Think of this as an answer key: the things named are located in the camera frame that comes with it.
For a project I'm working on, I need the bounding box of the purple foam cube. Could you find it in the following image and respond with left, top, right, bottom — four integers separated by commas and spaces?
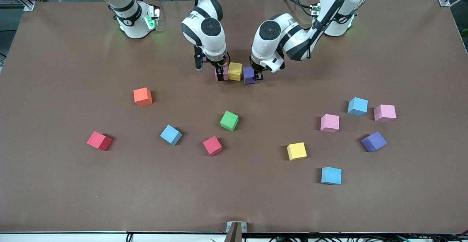
361, 131, 388, 152
243, 67, 258, 85

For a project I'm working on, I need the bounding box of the yellow foam cube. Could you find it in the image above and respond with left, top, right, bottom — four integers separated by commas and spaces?
228, 62, 243, 81
287, 142, 307, 161

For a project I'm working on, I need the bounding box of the green foam cube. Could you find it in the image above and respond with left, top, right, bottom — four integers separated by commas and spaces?
220, 111, 239, 132

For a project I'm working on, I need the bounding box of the blue foam cube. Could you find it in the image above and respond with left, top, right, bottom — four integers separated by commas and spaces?
347, 97, 369, 117
321, 167, 342, 185
160, 125, 182, 146

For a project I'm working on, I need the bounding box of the pink foam cube with slit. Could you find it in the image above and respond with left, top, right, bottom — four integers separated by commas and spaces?
320, 114, 340, 133

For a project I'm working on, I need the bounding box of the orange foam cube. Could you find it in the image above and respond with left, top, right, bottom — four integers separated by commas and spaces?
133, 87, 153, 107

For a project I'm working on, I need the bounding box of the red foam cube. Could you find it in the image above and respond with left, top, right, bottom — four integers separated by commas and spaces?
87, 131, 113, 151
203, 136, 223, 156

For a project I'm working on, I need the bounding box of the black left base cable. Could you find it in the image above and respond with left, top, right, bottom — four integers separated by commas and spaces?
280, 0, 316, 18

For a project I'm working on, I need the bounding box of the metal table edge bracket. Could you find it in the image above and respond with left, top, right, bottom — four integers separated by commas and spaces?
224, 221, 247, 242

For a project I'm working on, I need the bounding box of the white table edge rail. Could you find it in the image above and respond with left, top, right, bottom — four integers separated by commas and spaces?
0, 231, 468, 242

